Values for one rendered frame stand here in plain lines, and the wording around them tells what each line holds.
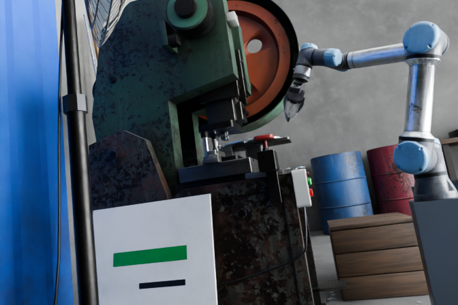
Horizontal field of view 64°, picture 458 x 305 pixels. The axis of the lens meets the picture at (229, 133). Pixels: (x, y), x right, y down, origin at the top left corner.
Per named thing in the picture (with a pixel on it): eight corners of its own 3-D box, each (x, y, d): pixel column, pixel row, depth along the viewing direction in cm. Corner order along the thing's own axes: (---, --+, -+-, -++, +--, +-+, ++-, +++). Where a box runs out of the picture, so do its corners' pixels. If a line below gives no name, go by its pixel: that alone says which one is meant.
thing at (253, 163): (268, 175, 184) (266, 163, 185) (251, 172, 141) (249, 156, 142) (211, 184, 191) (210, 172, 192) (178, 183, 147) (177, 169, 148)
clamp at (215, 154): (228, 163, 158) (225, 140, 160) (218, 161, 142) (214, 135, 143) (215, 165, 159) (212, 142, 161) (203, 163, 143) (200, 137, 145)
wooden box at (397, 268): (411, 274, 205) (397, 212, 211) (433, 294, 168) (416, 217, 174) (337, 281, 213) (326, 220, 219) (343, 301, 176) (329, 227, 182)
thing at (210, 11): (221, 43, 155) (214, -5, 159) (212, 33, 144) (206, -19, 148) (172, 55, 160) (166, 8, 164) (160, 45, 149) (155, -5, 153)
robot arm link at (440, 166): (450, 169, 143) (442, 135, 145) (441, 171, 133) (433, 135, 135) (418, 174, 151) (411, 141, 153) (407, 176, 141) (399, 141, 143)
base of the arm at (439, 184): (454, 195, 145) (448, 170, 147) (462, 197, 131) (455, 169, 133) (412, 199, 150) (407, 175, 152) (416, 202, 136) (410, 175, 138)
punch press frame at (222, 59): (305, 275, 172) (262, 12, 195) (300, 303, 131) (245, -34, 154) (151, 289, 190) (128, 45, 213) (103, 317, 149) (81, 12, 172)
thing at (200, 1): (243, 71, 206) (239, 41, 209) (207, 20, 142) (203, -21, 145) (213, 77, 210) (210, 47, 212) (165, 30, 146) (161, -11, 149)
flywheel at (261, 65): (262, 146, 218) (313, 37, 219) (256, 143, 198) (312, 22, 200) (162, 101, 238) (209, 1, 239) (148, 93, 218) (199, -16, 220)
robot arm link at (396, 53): (455, 33, 142) (337, 53, 176) (448, 26, 134) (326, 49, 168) (455, 62, 142) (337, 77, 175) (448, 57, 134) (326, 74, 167)
